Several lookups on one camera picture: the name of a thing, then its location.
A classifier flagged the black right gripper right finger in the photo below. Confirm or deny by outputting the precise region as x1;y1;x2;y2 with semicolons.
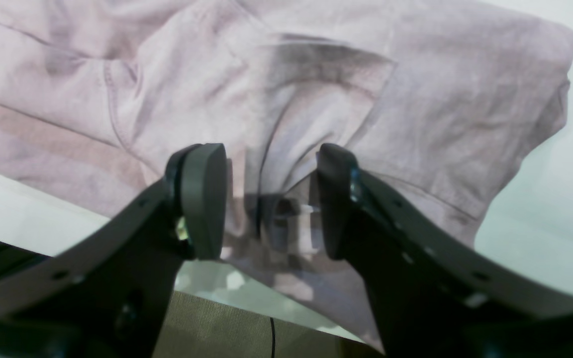
316;143;573;358

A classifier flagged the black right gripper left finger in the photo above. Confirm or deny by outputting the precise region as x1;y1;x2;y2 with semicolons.
0;144;228;358

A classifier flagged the dusty pink T-shirt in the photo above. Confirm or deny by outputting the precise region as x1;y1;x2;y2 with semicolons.
0;0;573;351

